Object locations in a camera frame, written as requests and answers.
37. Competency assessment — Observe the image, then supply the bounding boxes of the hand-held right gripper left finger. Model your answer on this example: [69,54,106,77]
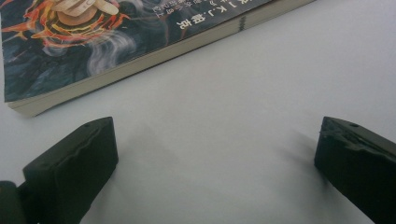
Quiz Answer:
[18,116,120,224]

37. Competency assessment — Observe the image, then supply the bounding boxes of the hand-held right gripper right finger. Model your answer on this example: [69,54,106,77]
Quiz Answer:
[314,116,396,224]

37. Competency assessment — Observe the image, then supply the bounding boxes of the dark illustrated paperback book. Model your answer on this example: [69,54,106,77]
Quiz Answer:
[0,0,317,119]

